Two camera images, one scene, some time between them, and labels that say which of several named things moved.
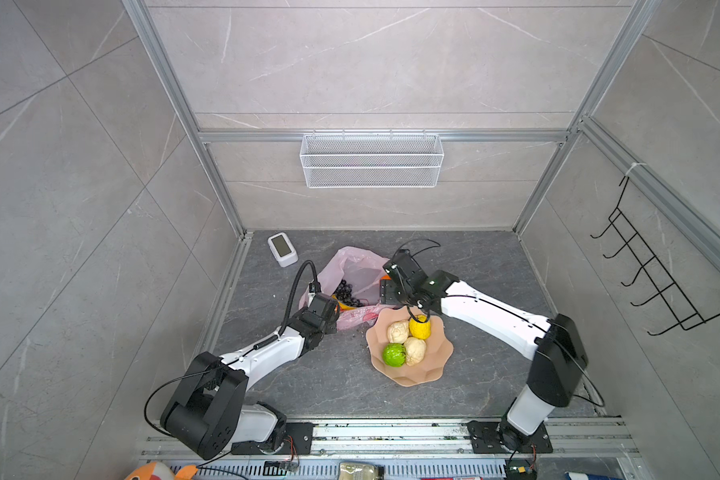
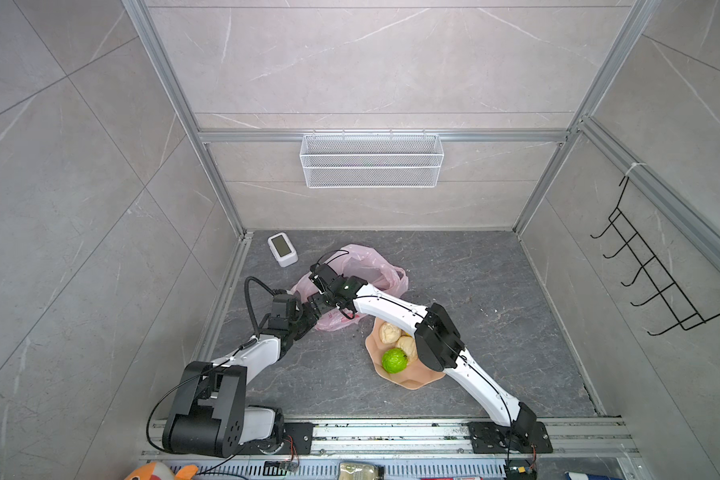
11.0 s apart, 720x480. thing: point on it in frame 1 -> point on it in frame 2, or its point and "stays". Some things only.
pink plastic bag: x=364 y=272 stays
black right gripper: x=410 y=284 -> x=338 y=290
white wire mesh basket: x=371 y=160 stays
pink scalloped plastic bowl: x=439 y=349 stays
